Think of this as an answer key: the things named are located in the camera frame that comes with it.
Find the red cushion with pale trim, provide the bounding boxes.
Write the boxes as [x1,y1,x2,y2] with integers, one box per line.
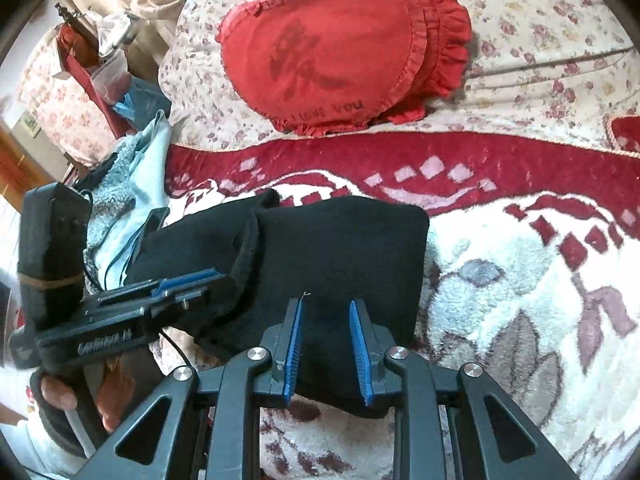
[606,115,640,158]

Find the floral pillow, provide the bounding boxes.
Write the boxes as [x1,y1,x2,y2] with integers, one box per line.
[17,25,118,168]

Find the black cloth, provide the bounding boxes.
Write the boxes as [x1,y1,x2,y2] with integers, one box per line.
[75,150,123,193]

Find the floral quilt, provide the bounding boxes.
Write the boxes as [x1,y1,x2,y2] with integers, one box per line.
[157,0,640,153]

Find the black cable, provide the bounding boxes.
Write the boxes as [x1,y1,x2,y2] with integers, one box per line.
[161,327,201,376]

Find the red ruffled pillow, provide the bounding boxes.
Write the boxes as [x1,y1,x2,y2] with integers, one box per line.
[410,0,473,123]

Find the blue bag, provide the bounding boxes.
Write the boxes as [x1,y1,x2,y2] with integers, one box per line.
[112,77,173,128]

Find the red and white plush blanket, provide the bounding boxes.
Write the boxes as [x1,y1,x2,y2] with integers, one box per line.
[150,127,640,480]

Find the beige cloth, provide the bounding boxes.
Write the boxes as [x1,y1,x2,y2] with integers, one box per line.
[125,0,201,61]

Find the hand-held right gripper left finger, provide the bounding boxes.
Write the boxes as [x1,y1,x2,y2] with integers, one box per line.
[72,297,307,480]

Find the clear plastic bag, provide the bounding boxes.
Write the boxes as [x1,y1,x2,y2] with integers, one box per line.
[90,12,136,101]

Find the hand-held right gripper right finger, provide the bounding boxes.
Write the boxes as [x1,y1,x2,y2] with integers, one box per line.
[348,299,573,480]

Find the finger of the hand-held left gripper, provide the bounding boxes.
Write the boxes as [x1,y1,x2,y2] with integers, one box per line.
[82,287,213,322]
[100,269,228,301]

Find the light blue fleece jacket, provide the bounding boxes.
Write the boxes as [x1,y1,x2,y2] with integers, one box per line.
[80,110,173,291]

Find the black pants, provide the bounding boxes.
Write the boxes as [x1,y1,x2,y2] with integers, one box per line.
[125,189,431,418]

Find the red heart pillow with print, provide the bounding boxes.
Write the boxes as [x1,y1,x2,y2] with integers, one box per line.
[216,0,441,137]

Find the person's left hand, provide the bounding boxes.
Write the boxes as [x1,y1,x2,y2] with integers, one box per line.
[40,362,138,433]

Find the person's white clothing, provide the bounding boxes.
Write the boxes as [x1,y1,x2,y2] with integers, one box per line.
[0,400,76,478]

